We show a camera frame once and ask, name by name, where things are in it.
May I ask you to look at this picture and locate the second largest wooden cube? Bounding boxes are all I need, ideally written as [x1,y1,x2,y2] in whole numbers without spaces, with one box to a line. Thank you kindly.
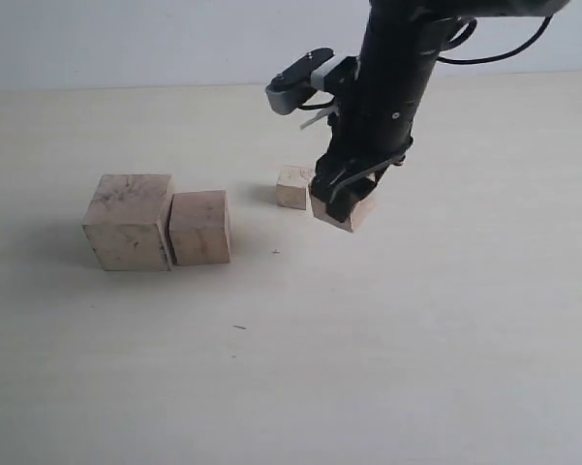
[168,190,230,266]

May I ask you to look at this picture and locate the third largest wooden cube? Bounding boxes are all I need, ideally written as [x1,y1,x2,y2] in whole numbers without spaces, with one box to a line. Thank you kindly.
[308,186,375,233]

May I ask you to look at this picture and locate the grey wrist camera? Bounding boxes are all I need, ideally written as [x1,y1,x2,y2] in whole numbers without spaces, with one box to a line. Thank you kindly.
[265,47,334,115]

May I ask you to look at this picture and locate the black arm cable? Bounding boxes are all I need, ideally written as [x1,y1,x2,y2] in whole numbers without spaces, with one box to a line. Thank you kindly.
[435,14,556,67]

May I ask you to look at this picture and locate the smallest wooden cube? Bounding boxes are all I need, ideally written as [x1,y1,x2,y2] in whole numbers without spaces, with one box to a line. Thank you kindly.
[276,166,314,210]

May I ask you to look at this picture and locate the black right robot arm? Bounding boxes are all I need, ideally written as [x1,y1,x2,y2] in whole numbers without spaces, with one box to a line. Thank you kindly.
[309,1,566,231]

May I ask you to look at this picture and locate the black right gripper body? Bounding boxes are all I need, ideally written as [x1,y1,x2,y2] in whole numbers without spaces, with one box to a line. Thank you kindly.
[319,55,414,179]

